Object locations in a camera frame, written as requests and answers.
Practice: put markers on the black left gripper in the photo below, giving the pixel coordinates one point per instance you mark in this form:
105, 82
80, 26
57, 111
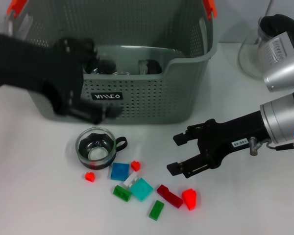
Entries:
39, 68

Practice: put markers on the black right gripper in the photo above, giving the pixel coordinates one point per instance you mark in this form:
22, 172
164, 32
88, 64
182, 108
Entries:
225, 139

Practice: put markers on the glass teacup with black sleeve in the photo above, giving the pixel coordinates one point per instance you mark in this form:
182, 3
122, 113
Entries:
95, 154
121, 73
104, 66
152, 66

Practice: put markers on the grey perforated plastic storage basket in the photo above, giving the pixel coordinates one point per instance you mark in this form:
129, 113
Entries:
149, 102

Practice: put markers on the dark red long toy brick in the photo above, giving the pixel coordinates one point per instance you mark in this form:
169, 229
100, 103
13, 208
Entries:
169, 195

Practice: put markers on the small red toy brick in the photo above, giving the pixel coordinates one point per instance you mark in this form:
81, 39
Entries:
90, 176
136, 166

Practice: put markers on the bright red sloped toy brick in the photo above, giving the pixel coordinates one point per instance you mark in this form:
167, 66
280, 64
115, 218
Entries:
189, 199

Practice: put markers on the cyan square toy brick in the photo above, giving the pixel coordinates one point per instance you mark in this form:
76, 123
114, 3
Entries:
141, 189

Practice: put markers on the white toy brick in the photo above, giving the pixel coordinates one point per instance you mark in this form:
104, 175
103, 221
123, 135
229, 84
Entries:
130, 181

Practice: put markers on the flat green two-stud brick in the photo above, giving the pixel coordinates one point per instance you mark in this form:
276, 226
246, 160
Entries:
156, 209

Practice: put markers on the blue square toy brick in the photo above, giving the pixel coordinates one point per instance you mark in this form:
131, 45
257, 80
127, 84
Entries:
119, 171

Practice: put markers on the thick green toy brick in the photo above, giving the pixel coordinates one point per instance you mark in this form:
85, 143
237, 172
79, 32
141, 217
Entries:
122, 193

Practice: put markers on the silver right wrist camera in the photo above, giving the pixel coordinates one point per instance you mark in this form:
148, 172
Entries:
279, 63

